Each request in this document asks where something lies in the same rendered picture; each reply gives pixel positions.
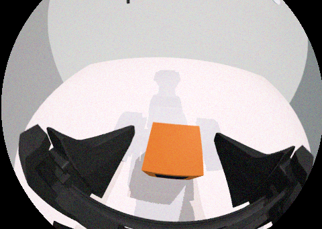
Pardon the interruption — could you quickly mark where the orange block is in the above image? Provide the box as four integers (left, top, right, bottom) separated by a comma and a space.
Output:
142, 122, 204, 180

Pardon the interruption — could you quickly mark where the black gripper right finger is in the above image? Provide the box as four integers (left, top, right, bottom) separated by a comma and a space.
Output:
214, 132, 295, 208

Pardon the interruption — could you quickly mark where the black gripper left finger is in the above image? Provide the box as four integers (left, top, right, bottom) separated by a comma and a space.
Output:
46, 125, 135, 199

